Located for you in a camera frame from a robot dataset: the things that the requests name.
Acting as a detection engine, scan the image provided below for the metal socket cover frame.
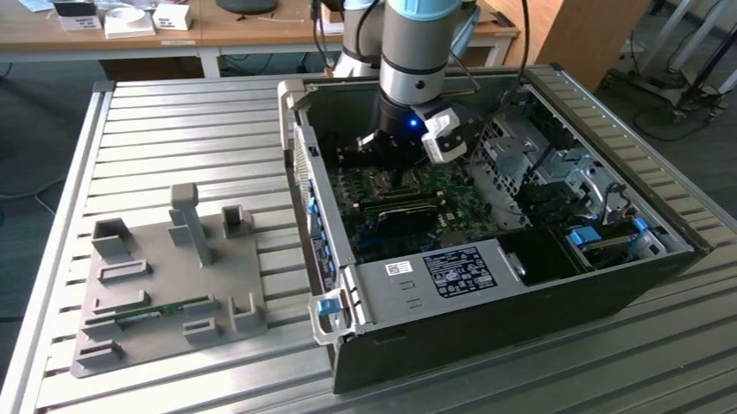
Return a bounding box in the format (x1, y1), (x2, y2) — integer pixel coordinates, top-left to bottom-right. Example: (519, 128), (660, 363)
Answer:
(371, 168), (424, 196)

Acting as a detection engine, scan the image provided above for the CPU socket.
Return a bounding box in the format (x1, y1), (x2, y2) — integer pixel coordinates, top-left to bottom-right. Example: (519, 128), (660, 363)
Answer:
(365, 166), (425, 198)

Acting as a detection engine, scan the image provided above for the black RAM slot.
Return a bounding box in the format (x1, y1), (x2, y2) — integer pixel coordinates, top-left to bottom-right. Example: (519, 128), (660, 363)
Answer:
(359, 194), (439, 206)
(363, 201), (443, 213)

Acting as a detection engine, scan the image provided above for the green motherboard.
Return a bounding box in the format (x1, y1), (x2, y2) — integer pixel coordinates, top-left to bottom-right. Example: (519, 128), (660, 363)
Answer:
(321, 144), (503, 265)

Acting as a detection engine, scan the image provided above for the black graphics card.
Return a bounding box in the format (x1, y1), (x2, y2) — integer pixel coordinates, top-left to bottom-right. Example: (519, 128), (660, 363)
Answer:
(376, 206), (441, 236)

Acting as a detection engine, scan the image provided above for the silver metal drive cage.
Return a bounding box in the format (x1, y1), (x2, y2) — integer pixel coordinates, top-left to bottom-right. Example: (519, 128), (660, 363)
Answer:
(468, 84), (599, 225)

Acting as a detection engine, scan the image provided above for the blue card retainer bar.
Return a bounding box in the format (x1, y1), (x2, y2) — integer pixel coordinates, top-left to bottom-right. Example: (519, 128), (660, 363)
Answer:
(305, 189), (335, 285)

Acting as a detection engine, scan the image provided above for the pale blue teach pendant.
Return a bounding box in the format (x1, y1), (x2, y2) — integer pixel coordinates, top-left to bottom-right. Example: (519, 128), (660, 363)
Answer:
(448, 8), (481, 57)

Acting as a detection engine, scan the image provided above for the small cardboard box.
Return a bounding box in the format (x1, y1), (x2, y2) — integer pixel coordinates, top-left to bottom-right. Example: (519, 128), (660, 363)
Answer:
(309, 3), (345, 35)

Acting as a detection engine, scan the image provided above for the grey power supply with labels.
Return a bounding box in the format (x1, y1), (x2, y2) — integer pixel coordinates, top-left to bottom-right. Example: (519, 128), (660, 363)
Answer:
(341, 240), (528, 336)

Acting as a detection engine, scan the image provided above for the black plastic shroud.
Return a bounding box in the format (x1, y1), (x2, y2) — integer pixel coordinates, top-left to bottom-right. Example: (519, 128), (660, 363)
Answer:
(497, 226), (591, 288)

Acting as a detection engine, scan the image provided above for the blue disk carrier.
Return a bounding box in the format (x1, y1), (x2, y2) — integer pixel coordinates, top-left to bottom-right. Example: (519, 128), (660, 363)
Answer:
(565, 226), (603, 250)

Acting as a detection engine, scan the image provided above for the wooden cabinet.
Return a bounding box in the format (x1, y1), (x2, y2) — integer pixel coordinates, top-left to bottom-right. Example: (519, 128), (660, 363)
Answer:
(533, 0), (656, 91)

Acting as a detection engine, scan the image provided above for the black round monitor base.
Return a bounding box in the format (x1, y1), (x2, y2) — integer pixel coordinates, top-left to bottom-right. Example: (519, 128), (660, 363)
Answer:
(216, 0), (277, 14)

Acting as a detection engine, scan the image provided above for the black open PC case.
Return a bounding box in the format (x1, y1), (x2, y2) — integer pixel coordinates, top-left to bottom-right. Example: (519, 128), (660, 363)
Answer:
(277, 63), (718, 394)

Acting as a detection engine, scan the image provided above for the white printed box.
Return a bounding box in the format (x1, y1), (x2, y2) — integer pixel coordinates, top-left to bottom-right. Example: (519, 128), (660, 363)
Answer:
(152, 3), (192, 31)

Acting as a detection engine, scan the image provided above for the grey parts rack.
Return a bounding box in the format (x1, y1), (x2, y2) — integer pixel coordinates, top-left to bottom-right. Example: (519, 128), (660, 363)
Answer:
(67, 183), (270, 380)

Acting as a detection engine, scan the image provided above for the white box with round top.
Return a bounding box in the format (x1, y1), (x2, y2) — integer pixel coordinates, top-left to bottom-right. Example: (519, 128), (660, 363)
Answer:
(102, 7), (156, 40)

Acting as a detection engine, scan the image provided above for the green RAM stick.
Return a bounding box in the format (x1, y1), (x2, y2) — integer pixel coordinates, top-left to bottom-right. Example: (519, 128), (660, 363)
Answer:
(113, 301), (188, 325)

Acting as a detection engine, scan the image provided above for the white box with black card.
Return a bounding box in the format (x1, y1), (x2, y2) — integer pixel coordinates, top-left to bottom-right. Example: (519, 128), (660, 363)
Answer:
(54, 2), (102, 32)

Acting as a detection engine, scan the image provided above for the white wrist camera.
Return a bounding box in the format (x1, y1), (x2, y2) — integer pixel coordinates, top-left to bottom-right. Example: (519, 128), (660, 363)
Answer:
(419, 107), (468, 165)

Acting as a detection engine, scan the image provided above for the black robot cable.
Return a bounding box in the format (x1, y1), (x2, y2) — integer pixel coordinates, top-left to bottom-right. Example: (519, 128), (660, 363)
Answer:
(448, 0), (531, 126)

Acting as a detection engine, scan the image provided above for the wooden desk white frame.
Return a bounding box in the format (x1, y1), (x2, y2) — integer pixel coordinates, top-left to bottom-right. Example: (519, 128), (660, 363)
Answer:
(0, 0), (523, 78)

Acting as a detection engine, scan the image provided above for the coloured wire bundle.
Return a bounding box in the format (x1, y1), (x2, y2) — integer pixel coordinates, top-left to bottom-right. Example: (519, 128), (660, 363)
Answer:
(603, 183), (638, 225)

